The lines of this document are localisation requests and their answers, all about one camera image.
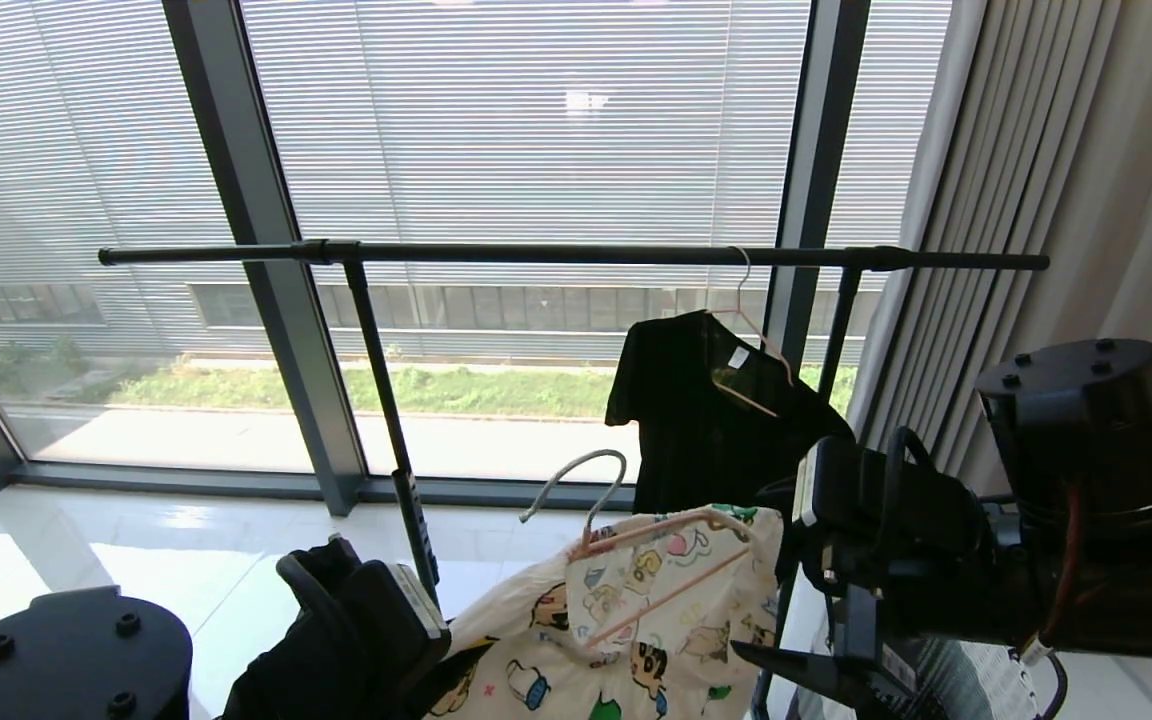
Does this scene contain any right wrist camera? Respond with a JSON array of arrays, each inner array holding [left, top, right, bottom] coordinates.
[[794, 435, 987, 601]]

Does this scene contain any black garment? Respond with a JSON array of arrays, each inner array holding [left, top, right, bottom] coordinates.
[[604, 310, 857, 516]]

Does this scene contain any black cable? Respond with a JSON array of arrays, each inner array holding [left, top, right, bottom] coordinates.
[[876, 427, 937, 546]]

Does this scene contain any white laundry basket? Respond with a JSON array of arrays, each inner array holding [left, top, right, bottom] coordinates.
[[786, 600, 1067, 720]]

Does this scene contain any pink clothes hanger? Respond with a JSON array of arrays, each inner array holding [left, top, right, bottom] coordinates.
[[519, 449, 767, 646], [706, 245, 797, 419]]

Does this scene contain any black clothes rack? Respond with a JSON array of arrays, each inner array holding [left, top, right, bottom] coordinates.
[[99, 238, 1050, 720]]

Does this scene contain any cream printed garment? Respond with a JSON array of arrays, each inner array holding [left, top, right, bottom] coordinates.
[[416, 503, 787, 720]]

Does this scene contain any beige curtain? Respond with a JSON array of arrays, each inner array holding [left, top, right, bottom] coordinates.
[[846, 0, 1152, 501]]

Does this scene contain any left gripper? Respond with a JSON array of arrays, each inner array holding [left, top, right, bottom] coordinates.
[[331, 560, 453, 701]]

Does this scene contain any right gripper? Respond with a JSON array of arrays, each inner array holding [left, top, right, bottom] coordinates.
[[731, 560, 1017, 713]]

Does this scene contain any window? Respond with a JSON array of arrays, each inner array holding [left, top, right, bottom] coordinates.
[[0, 0, 957, 516]]

